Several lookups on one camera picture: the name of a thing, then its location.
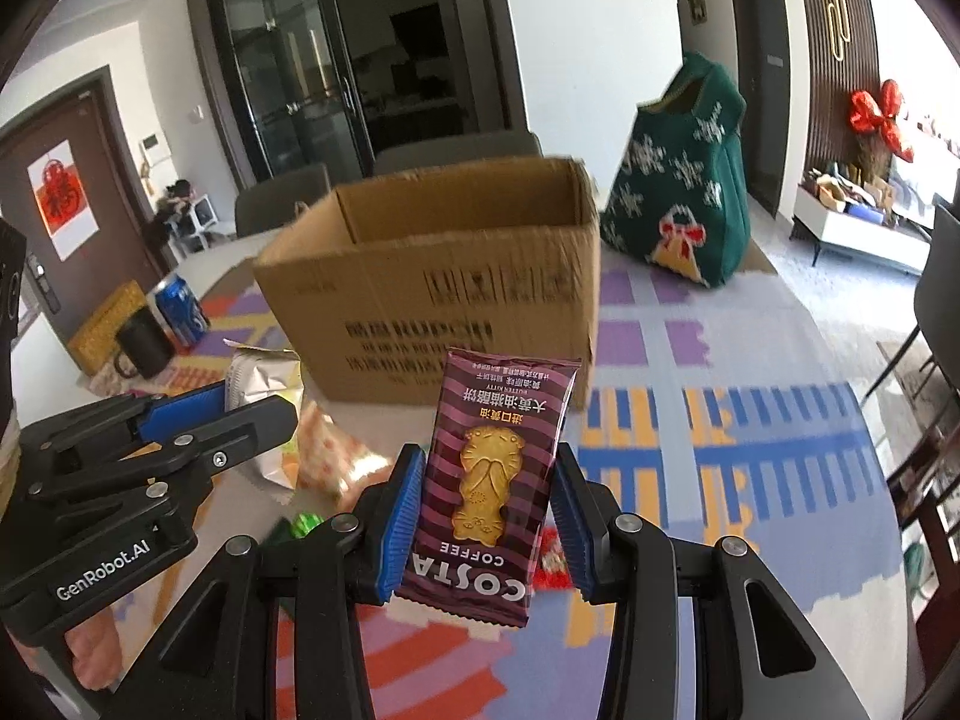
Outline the green knitted bag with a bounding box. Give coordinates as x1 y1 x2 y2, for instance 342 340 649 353
600 51 751 287

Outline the colourful printed tablecloth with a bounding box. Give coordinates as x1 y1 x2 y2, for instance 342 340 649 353
67 240 927 720

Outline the dark chair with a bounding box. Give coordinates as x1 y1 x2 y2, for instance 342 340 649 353
877 195 960 406

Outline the red bow decoration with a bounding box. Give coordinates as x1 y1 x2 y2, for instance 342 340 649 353
849 79 916 162

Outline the blue soda can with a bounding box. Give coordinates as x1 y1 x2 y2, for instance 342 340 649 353
155 276 211 347

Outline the purple striped cookie packet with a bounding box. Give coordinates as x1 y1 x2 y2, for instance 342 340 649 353
395 349 584 629

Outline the red snack packet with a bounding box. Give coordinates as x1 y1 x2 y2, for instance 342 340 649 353
536 525 582 593

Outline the dark brown door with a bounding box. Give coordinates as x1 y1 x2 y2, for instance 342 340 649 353
0 67 173 361

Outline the grey chair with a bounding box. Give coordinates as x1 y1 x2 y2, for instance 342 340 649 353
235 165 335 239
373 131 545 177

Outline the gold wall ornament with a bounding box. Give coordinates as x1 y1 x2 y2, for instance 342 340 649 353
825 0 848 65

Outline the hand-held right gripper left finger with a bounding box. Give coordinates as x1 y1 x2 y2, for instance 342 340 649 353
101 444 428 720

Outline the black mug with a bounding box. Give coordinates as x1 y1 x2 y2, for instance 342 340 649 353
114 309 177 381

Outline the yellow patterned box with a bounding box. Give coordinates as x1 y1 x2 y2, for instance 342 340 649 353
67 280 155 376

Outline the red white door poster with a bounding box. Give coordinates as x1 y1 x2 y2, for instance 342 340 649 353
28 139 98 260

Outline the cardboard box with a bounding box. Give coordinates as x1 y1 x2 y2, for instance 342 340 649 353
253 156 602 412

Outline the white low cabinet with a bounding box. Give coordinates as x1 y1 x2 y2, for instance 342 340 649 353
791 184 931 275

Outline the orange white snack packet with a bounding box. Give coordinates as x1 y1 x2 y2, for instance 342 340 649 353
296 401 395 511

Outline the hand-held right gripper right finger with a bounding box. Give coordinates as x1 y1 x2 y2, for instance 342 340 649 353
551 446 863 720

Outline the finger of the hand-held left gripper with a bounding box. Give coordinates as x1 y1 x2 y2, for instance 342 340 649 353
26 394 299 533
19 381 230 466

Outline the white side table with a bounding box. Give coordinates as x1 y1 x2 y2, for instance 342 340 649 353
191 195 224 250

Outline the glass sliding door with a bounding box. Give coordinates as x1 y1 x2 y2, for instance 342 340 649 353
187 0 376 188

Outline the silver snack bag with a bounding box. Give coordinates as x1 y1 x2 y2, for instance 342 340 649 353
221 341 305 492

